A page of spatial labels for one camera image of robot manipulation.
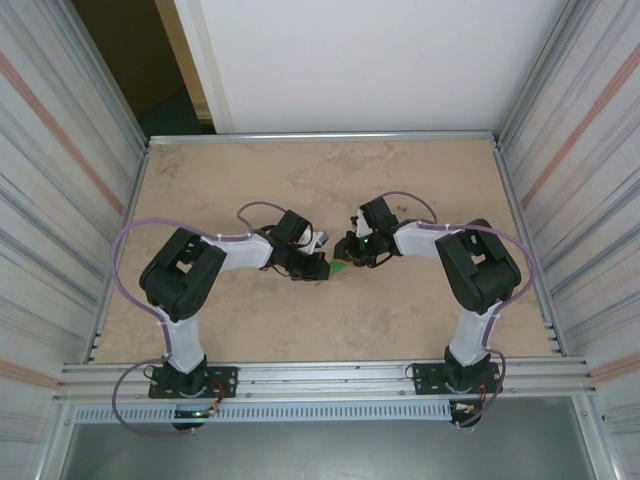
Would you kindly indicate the green square paper sheet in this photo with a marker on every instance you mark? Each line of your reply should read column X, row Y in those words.
column 339, row 269

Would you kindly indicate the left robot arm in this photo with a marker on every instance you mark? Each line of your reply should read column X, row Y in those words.
column 180, row 280

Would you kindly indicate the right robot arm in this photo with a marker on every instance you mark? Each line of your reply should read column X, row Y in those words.
column 480, row 270

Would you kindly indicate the white door panel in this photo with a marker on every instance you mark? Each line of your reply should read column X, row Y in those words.
column 350, row 65

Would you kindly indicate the grey metal lower shelf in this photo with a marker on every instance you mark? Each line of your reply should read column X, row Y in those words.
column 325, row 450

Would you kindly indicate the small controller board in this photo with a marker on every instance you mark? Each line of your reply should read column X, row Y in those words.
column 467, row 408
column 192, row 413

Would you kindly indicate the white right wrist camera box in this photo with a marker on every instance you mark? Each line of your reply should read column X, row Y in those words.
column 361, row 227

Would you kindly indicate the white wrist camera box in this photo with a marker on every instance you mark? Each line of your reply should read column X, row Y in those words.
column 361, row 227
column 320, row 237

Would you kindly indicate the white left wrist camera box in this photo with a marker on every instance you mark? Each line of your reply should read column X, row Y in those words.
column 320, row 237

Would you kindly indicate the thin aluminium table edge rail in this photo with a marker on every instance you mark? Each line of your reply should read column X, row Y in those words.
column 325, row 137

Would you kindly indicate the wide aluminium mounting rail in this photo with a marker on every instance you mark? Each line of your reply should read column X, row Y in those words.
column 325, row 380

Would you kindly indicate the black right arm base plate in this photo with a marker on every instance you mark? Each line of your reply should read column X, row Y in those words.
column 425, row 375

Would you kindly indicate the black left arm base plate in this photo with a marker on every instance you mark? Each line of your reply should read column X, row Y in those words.
column 225, row 380

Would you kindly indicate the aluminium frame post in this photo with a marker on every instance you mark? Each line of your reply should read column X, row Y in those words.
column 109, row 85
column 540, row 75

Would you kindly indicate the beige door frame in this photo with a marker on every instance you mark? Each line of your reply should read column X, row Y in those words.
column 181, row 55

